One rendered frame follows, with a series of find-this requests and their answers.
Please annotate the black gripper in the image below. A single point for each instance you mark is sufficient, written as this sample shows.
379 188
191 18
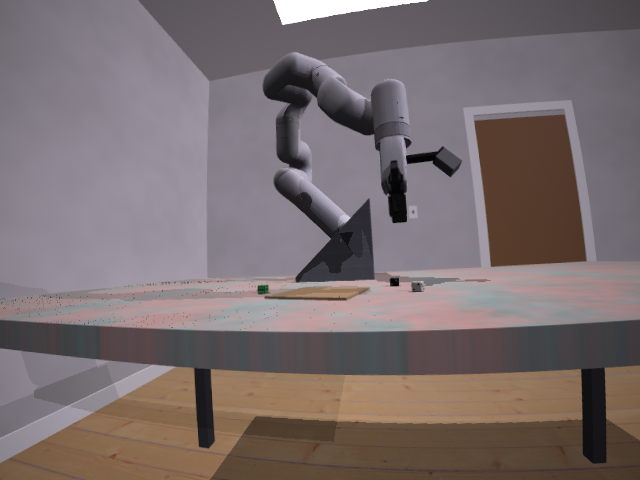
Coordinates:
393 149

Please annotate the tan mat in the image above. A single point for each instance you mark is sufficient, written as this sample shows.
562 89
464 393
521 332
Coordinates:
320 293

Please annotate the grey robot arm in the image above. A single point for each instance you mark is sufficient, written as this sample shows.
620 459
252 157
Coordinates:
345 107

